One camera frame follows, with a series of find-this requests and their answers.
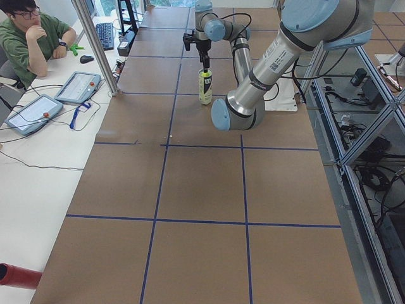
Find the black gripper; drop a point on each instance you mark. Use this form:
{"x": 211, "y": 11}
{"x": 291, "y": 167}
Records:
{"x": 201, "y": 46}

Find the yellow tennis ball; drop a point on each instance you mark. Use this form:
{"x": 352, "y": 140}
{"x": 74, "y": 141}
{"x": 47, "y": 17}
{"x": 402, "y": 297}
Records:
{"x": 206, "y": 74}

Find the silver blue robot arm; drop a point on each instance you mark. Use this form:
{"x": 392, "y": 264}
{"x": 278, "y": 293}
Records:
{"x": 303, "y": 26}

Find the clear tennis ball can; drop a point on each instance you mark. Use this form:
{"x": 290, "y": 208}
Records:
{"x": 205, "y": 89}

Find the blue tape strip lengthwise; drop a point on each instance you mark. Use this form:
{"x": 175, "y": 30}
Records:
{"x": 154, "y": 228}

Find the black power strip box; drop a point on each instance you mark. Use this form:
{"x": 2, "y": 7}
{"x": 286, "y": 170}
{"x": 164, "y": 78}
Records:
{"x": 125, "y": 44}

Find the black computer keyboard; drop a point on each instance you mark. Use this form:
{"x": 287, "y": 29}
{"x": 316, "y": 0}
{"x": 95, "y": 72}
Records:
{"x": 105, "y": 33}

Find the black computer mouse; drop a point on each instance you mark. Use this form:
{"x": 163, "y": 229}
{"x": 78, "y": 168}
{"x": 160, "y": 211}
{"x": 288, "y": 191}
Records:
{"x": 86, "y": 59}

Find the green plastic toy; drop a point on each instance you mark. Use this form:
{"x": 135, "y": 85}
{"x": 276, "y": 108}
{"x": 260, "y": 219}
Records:
{"x": 75, "y": 48}

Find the teach pendant tablet far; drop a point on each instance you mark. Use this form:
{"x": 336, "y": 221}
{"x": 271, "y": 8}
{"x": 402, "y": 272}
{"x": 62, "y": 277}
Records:
{"x": 78, "y": 88}

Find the teach pendant tablet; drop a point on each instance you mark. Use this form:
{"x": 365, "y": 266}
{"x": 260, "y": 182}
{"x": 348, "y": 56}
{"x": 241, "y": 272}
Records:
{"x": 34, "y": 115}
{"x": 78, "y": 88}

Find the blue tape strip crosswise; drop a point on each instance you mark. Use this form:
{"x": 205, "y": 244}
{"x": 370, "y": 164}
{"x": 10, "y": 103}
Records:
{"x": 206, "y": 146}

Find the teach pendant tablet near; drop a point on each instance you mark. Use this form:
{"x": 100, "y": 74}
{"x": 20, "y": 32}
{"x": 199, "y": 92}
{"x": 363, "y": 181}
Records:
{"x": 34, "y": 115}

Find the person in green shirt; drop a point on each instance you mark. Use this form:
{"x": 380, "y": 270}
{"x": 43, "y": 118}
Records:
{"x": 30, "y": 38}

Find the red cylinder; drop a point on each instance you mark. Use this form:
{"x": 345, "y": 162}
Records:
{"x": 18, "y": 277}

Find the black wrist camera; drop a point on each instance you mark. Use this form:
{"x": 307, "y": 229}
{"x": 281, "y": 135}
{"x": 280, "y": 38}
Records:
{"x": 188, "y": 40}

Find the aluminium frame post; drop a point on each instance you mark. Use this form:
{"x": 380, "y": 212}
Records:
{"x": 92, "y": 37}

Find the aluminium frame rail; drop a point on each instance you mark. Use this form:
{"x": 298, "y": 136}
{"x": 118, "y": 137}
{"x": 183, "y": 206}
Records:
{"x": 358, "y": 99}

